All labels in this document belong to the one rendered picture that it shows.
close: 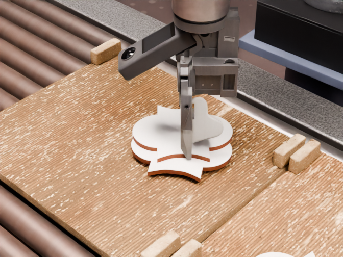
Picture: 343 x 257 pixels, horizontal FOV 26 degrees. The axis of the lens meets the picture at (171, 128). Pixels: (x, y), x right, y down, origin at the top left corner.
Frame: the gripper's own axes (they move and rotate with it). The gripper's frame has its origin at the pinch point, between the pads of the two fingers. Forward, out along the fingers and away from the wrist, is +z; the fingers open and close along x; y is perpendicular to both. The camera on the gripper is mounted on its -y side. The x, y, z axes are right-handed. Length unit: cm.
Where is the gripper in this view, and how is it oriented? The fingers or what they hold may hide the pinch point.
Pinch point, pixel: (182, 131)
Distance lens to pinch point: 109.5
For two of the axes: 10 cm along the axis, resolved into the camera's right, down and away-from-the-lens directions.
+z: 0.0, 7.9, 6.2
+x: -0.1, -6.2, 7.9
